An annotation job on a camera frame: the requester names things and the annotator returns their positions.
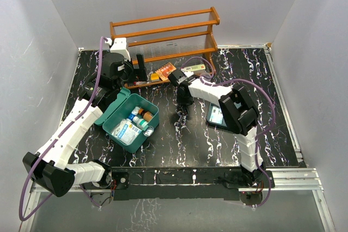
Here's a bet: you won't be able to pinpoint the black handled scissors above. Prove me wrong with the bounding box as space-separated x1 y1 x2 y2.
174 105 189 131

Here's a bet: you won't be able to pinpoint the green medicine kit box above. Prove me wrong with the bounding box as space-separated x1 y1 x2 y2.
95 88 159 153

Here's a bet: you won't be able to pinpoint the white blue card packet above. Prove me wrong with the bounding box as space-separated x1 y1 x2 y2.
209 106 223 124

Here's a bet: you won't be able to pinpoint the blue white small tube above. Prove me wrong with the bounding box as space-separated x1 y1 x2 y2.
128 106 140 121

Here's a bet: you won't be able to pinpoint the brown orange-capped syrup bottle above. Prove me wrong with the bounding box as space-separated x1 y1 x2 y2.
138 108 153 122

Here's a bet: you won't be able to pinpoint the blue divided tray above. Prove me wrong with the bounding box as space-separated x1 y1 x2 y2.
206 103 227 129

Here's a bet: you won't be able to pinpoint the white green medicine bottle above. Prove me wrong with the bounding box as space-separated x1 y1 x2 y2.
132 116 148 130

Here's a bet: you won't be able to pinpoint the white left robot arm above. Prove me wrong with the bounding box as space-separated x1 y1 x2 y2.
23 51 134 197

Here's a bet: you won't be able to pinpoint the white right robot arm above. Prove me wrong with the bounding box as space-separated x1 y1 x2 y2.
168 69 263 187

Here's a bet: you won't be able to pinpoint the orange patterned medicine box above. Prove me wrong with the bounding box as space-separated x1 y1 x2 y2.
156 62 177 81

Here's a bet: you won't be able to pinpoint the cream long medicine box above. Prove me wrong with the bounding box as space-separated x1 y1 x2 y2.
181 64 206 76

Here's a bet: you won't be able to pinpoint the yellow grey small box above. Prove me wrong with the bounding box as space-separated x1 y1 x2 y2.
150 73 160 82

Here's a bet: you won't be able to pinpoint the orange wooden shelf rack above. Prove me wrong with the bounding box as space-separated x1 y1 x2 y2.
109 7 220 71

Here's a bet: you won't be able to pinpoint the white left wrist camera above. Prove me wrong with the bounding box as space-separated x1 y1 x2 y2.
104 37 131 61

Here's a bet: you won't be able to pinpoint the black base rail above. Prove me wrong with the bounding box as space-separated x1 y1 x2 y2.
73 165 275 203

